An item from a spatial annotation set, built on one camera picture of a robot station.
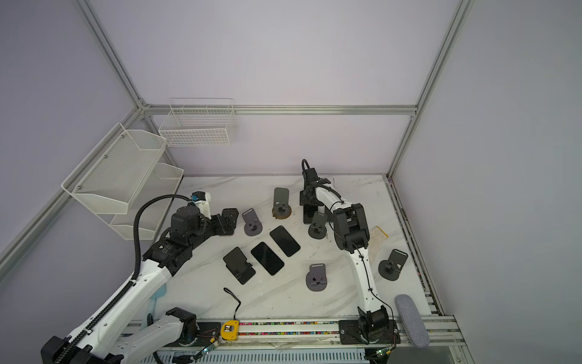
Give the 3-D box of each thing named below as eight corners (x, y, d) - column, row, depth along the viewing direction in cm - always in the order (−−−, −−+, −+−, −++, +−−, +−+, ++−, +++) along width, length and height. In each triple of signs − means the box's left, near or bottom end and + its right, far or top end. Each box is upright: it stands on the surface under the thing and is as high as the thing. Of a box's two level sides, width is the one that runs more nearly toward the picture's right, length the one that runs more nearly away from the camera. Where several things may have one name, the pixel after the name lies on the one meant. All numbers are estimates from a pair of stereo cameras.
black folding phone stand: (228, 269, 89) (221, 257, 81) (242, 258, 93) (237, 245, 84) (242, 285, 85) (236, 275, 77) (256, 273, 88) (251, 261, 80)
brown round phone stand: (275, 218, 105) (272, 202, 96) (276, 204, 111) (274, 187, 101) (291, 218, 105) (290, 202, 96) (291, 204, 111) (290, 187, 101)
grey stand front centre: (306, 291, 85) (306, 281, 76) (305, 274, 89) (306, 263, 80) (325, 291, 85) (328, 281, 76) (324, 274, 89) (327, 263, 80)
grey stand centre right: (308, 236, 100) (309, 225, 93) (314, 222, 105) (315, 210, 97) (323, 241, 98) (325, 230, 91) (328, 227, 103) (331, 215, 96)
